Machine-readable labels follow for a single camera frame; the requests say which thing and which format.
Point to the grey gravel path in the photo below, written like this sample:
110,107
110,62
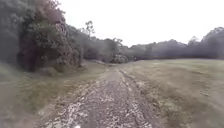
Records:
110,100

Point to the row of distant trees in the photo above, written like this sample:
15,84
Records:
166,50

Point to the robot's own part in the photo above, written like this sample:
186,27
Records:
77,126

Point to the wood of tall trees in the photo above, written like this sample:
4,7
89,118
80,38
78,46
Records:
40,40

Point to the grass field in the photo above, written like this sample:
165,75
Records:
40,90
186,86

